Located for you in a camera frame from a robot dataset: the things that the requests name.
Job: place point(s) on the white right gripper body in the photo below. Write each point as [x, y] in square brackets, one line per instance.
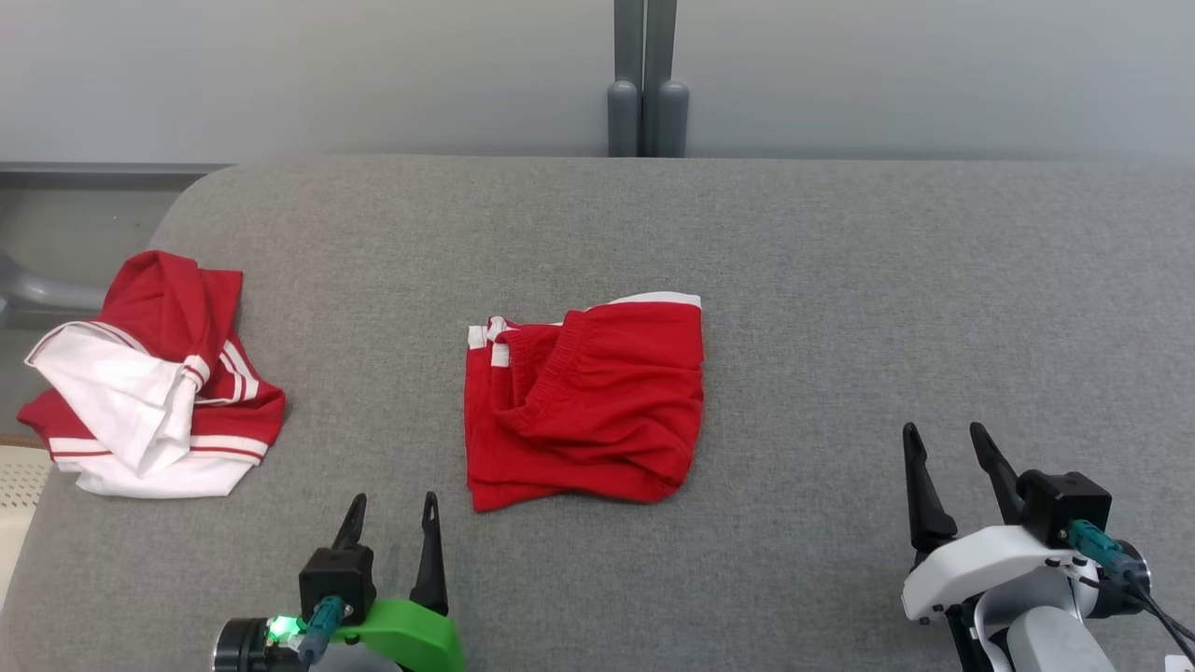
[971, 560]

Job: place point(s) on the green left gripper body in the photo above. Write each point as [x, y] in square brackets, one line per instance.
[420, 635]

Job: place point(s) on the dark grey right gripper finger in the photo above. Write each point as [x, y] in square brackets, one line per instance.
[999, 476]
[924, 504]

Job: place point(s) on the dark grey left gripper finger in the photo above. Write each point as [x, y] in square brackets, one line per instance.
[430, 569]
[352, 527]

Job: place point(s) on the red shorts with white stripes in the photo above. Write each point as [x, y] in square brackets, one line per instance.
[607, 420]

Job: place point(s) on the red and white jersey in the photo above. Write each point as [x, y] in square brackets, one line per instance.
[168, 299]

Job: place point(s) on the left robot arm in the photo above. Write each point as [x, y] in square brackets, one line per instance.
[238, 644]

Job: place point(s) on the cream perforated laundry basket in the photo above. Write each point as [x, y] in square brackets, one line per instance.
[19, 504]

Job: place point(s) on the grey bent metal pipe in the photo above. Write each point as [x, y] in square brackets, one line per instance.
[47, 294]

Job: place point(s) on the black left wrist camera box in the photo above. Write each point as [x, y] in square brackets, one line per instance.
[336, 574]

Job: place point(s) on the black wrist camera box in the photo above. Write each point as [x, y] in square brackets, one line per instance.
[1064, 504]
[336, 574]

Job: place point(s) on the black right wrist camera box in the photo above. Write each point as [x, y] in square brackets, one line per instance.
[1064, 504]

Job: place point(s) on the grey wall baseboard strip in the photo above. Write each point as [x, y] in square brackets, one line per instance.
[93, 173]

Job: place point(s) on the grey metal partition post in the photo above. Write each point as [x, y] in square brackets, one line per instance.
[624, 84]
[667, 84]

